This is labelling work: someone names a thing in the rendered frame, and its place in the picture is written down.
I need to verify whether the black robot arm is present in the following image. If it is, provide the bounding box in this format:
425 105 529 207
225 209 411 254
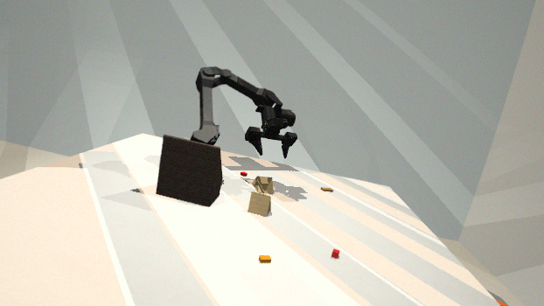
191 66 296 145

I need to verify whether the small orange block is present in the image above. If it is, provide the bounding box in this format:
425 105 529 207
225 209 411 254
258 255 271 263

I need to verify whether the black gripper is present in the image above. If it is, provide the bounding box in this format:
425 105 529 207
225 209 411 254
245 116 297 158

